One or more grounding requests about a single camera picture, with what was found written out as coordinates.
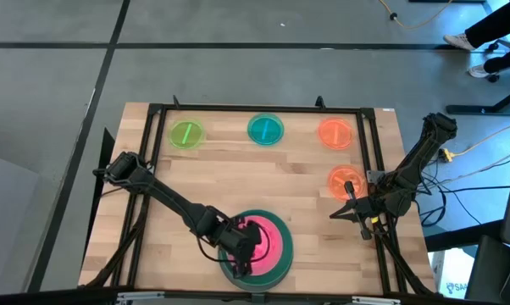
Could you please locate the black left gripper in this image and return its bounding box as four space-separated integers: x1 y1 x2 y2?
215 219 264 280

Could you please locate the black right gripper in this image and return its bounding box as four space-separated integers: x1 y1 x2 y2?
330 180 390 241

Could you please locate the pink plastic plate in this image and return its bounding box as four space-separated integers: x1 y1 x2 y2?
227 214 285 276

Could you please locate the small orange plastic plate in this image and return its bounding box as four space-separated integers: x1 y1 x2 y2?
327 164 369 202
317 117 356 151

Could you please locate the small teal plastic plate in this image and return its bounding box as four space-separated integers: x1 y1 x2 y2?
247 112 285 147

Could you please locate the small green plastic plate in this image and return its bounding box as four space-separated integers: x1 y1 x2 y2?
169 118 207 150

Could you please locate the large dark green plate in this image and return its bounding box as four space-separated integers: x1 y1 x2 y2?
217 208 295 292

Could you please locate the white printed cardboard box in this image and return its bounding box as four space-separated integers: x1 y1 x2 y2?
430 248 476 300

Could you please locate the black standing desk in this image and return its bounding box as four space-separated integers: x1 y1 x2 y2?
445 82 510 116

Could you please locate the office chair base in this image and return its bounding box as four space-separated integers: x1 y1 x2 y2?
486 36 510 84

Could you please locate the person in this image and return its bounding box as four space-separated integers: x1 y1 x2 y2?
443 0 510 80

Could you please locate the silver aluminium bracket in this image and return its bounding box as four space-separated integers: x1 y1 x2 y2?
116 291 168 303
351 295 403 305

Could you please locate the black aluminium table frame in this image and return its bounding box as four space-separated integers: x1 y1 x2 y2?
79 95 438 305

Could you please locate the black cable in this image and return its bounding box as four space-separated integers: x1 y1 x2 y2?
419 158 510 228

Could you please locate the beige cable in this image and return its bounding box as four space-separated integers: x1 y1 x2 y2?
452 117 510 157

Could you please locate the yellow cable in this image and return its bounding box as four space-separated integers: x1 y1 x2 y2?
377 0 453 31

